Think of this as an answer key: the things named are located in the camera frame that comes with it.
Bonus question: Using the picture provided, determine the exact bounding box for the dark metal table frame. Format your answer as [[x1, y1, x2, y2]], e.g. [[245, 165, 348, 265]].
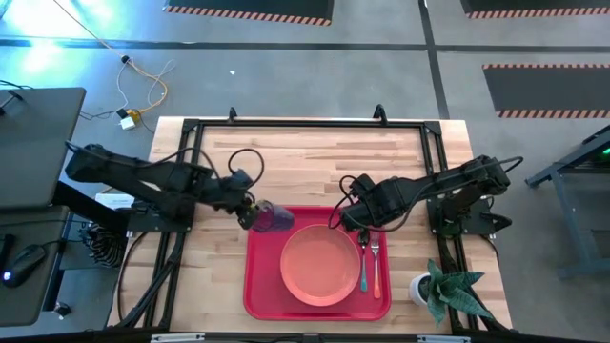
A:
[[523, 124, 610, 280]]

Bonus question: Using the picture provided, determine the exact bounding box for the green plant white pot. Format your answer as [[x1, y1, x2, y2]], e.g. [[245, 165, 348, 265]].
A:
[[408, 258, 495, 328]]

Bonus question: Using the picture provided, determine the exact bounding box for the black aluminium table frame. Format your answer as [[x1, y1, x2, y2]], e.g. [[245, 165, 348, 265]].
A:
[[107, 105, 515, 334]]

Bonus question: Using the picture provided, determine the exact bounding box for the black computer mouse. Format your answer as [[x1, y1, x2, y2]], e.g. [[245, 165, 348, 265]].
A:
[[2, 243, 48, 288]]

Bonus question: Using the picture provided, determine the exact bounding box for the black desk support bar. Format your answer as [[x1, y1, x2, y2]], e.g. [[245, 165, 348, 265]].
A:
[[51, 180, 130, 234]]

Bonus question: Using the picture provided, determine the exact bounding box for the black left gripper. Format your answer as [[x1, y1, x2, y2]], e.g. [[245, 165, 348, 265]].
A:
[[209, 169, 262, 232]]

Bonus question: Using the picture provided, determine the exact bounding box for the yellow floor cable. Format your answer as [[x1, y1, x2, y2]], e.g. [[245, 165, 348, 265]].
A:
[[51, 0, 169, 116]]

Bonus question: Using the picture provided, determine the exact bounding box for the blue translucent cup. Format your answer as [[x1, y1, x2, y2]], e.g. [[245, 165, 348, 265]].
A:
[[251, 199, 296, 234]]

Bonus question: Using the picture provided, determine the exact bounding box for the white paper label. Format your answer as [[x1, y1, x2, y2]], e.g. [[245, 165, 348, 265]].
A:
[[94, 192, 135, 211]]

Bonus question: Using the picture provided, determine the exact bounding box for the teal handled metal spoon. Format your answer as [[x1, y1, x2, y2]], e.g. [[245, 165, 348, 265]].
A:
[[356, 229, 372, 293]]

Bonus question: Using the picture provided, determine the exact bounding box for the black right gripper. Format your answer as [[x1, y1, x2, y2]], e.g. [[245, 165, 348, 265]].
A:
[[338, 173, 417, 233]]

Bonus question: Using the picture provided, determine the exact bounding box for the silver bracket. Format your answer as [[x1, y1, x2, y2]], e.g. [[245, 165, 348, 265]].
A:
[[151, 333, 206, 343], [417, 334, 472, 343]]

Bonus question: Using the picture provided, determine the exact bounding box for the black hazard striped floor mat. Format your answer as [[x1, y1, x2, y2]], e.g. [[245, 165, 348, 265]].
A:
[[482, 63, 610, 119], [459, 0, 610, 20], [164, 0, 335, 27]]

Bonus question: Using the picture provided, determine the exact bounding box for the red plastic tray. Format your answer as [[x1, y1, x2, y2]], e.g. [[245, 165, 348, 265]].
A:
[[242, 205, 393, 322]]

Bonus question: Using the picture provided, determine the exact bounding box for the dark grey side desk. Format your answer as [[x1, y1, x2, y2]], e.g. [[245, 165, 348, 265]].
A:
[[0, 204, 71, 328]]

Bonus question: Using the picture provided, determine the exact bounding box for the black coiled cable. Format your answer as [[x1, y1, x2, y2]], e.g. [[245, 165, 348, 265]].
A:
[[87, 222, 126, 269]]

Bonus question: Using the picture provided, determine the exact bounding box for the orange round plate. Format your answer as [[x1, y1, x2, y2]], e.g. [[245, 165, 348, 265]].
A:
[[279, 223, 362, 308]]

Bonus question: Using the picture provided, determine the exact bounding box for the orange handled metal fork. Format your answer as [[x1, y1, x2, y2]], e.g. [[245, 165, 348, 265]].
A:
[[370, 232, 383, 300]]

